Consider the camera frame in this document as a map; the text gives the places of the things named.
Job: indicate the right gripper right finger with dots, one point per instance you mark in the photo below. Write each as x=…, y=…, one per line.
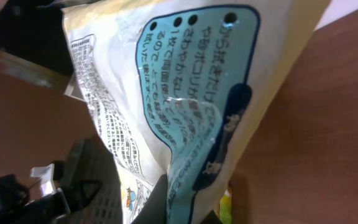
x=211, y=218

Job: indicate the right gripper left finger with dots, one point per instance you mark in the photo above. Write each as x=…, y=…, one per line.
x=155, y=208

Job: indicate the green yellow snack packet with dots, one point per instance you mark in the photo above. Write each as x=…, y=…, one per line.
x=225, y=207

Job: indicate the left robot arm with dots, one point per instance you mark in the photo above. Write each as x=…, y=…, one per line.
x=56, y=202

